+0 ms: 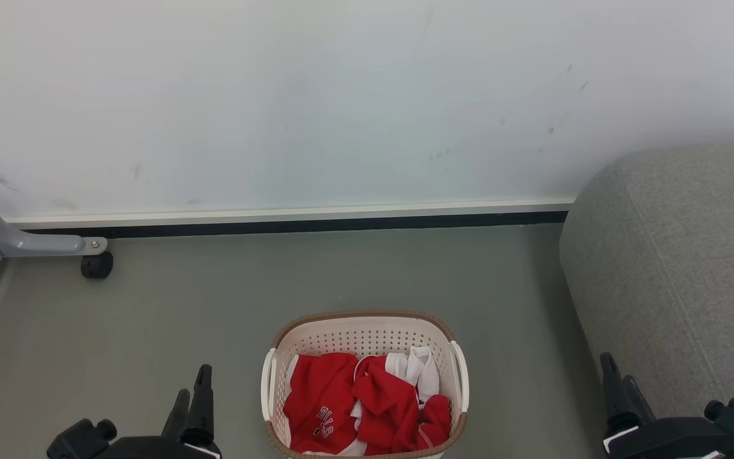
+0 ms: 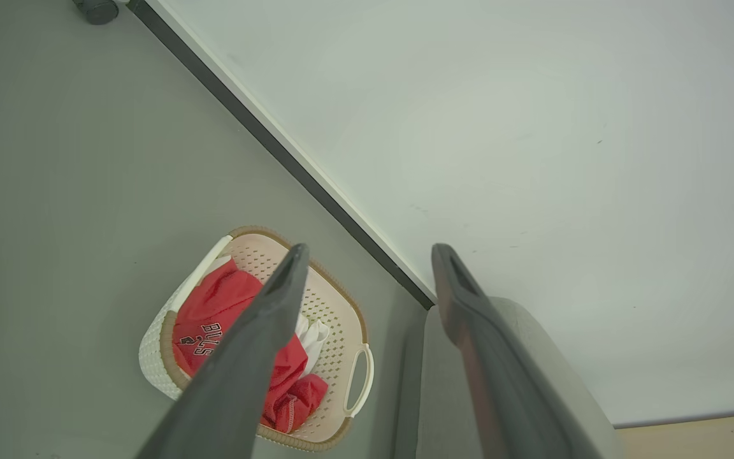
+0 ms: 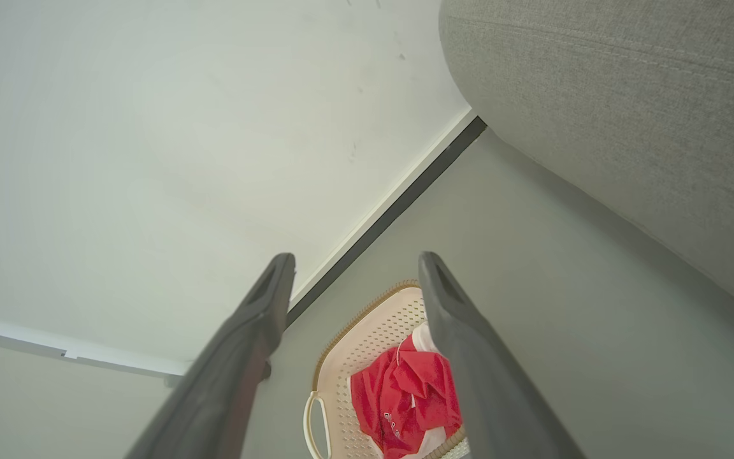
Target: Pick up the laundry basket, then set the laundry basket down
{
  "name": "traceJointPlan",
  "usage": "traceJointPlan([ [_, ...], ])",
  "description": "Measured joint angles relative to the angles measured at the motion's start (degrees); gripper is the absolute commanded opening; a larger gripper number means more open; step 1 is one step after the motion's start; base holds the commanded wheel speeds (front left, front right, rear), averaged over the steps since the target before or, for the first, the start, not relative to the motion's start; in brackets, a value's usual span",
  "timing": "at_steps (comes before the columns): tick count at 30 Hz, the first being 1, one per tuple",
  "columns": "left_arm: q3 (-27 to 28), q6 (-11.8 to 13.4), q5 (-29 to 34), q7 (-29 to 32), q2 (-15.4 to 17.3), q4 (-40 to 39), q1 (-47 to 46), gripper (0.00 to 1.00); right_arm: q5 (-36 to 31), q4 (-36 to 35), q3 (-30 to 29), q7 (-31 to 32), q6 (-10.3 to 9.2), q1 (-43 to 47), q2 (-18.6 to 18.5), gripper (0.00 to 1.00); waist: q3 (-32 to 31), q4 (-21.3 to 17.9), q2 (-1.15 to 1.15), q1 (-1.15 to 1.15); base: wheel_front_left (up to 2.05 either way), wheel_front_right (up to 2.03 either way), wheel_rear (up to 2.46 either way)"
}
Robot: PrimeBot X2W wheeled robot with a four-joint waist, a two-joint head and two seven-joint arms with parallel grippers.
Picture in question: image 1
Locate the white laundry basket brown rim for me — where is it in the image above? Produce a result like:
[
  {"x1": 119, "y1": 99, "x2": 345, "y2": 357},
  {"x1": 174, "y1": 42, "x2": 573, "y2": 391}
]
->
[{"x1": 261, "y1": 310, "x2": 470, "y2": 459}]

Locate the grey fabric sofa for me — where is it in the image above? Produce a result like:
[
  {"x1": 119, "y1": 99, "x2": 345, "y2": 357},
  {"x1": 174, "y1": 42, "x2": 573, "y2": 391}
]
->
[{"x1": 559, "y1": 143, "x2": 734, "y2": 421}]

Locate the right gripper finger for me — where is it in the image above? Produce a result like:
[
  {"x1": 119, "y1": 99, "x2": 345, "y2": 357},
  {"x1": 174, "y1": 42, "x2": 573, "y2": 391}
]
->
[
  {"x1": 622, "y1": 375, "x2": 658, "y2": 422},
  {"x1": 600, "y1": 353, "x2": 642, "y2": 435}
]

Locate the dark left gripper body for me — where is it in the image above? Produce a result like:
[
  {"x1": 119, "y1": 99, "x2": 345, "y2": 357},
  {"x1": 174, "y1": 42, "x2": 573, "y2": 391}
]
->
[{"x1": 47, "y1": 418, "x2": 222, "y2": 459}]

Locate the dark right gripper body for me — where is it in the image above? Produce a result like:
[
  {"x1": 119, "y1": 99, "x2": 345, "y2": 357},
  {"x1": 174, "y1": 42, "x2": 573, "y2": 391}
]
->
[{"x1": 603, "y1": 398, "x2": 734, "y2": 459}]

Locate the black caster wheel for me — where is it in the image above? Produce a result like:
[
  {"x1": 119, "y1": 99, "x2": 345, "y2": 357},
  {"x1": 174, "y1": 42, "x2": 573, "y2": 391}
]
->
[{"x1": 80, "y1": 251, "x2": 114, "y2": 280}]

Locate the white and black baseboard strip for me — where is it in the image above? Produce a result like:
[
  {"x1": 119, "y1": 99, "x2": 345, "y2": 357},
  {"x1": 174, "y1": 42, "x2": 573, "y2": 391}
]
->
[{"x1": 6, "y1": 198, "x2": 575, "y2": 240}]

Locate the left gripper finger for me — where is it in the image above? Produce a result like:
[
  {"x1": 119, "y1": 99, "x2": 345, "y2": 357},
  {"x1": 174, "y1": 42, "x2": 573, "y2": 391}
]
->
[
  {"x1": 182, "y1": 365, "x2": 215, "y2": 447},
  {"x1": 162, "y1": 389, "x2": 191, "y2": 441}
]

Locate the red garment with white trim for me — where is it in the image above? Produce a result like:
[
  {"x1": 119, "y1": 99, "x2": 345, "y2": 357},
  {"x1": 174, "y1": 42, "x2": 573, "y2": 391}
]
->
[{"x1": 350, "y1": 346, "x2": 452, "y2": 456}]

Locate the red jersey with white print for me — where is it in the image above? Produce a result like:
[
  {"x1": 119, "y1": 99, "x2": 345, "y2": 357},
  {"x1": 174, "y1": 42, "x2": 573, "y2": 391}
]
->
[{"x1": 283, "y1": 353, "x2": 363, "y2": 455}]

